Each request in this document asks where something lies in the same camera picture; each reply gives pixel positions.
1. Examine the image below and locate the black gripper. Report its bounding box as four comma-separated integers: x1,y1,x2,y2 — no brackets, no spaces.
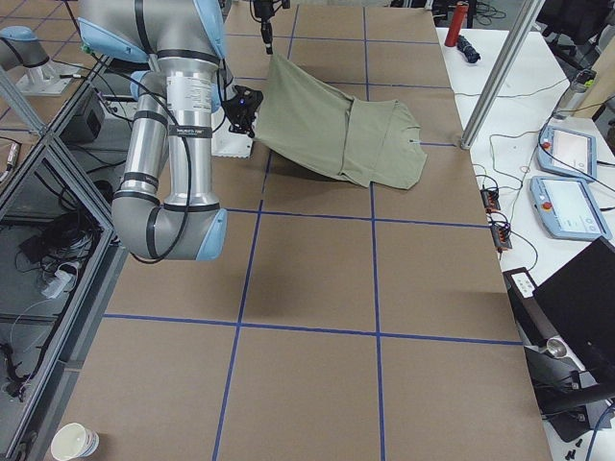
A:
260,18,273,55
225,103,258,137

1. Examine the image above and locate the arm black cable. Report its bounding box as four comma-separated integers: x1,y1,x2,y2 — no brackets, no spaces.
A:
129,47,232,264

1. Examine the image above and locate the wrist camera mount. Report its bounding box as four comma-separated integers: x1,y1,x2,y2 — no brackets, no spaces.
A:
233,85,263,111

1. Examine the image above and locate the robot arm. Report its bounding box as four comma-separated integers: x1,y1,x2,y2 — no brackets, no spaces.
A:
78,1,262,263

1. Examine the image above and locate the olive green long-sleeve shirt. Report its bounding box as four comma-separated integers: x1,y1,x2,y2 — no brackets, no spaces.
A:
256,54,428,190

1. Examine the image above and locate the red cylinder bottle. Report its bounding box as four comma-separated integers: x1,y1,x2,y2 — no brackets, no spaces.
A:
444,1,470,48

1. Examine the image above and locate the far teach pendant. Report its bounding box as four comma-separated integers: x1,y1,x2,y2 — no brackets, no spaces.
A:
535,125,597,182

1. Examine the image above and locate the aluminium frame post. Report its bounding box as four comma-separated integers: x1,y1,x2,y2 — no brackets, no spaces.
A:
460,0,545,150

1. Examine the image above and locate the teach pendant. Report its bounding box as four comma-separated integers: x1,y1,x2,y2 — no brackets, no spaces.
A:
529,177,612,241
535,125,597,182

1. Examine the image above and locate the black laptop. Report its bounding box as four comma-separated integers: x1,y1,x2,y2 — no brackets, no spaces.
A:
533,237,614,381

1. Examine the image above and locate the near teach pendant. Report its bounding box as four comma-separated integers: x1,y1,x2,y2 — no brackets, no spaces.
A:
529,177,612,241

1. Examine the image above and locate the white camera pole with base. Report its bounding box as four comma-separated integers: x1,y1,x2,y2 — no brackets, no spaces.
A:
211,130,253,158

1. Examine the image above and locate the paper cup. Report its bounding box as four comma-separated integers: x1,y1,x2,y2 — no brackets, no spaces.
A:
50,423,100,461

